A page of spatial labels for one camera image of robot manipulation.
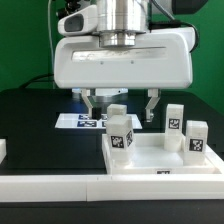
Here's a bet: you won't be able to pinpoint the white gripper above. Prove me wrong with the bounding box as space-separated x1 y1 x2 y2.
54 28 194 122

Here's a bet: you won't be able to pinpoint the white square table top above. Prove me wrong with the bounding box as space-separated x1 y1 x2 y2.
102 133 224 175

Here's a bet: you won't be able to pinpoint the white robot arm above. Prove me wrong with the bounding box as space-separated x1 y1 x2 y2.
54 0 208 122

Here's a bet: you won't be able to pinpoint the white plate with fiducial tags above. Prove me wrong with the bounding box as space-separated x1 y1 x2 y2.
54 113 144 130

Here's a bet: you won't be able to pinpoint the white front fence bar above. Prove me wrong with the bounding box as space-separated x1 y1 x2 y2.
0 174 224 202

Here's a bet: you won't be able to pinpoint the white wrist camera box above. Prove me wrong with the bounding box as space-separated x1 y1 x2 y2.
58 5 98 36

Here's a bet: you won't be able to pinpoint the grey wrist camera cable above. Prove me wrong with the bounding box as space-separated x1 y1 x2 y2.
148 0 201 54

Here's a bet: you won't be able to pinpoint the black cables behind base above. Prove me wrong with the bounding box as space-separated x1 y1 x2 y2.
19 72 56 90

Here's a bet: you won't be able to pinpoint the white hanging cable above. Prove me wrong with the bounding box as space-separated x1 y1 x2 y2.
46 0 57 90

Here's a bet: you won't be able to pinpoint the black camera stand pole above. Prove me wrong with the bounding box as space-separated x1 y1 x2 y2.
56 0 81 19

